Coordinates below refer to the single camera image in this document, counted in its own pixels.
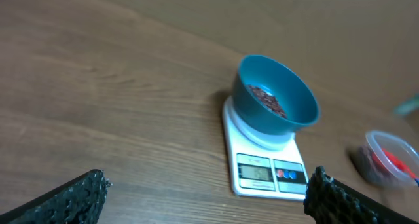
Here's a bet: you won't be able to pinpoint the clear plastic container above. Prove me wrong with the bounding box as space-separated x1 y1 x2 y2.
351 130 418 189

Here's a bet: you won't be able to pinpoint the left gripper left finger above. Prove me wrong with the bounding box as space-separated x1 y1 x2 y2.
1 169 111 224

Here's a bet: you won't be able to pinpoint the red beans in bowl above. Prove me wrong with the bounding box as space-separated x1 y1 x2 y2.
248 85 287 119

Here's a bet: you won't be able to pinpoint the teal object at edge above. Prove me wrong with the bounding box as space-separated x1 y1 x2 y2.
393 94 418 117

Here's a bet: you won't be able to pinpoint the blue bowl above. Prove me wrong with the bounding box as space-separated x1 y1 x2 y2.
230 54 320 135

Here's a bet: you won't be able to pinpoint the white digital kitchen scale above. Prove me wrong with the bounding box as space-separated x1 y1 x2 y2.
222 97 308 201

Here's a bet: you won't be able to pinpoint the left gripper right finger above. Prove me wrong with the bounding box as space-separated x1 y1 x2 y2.
303 166 418 224

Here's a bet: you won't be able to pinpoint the red scoop with blue handle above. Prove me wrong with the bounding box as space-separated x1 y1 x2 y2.
383 149 418 183

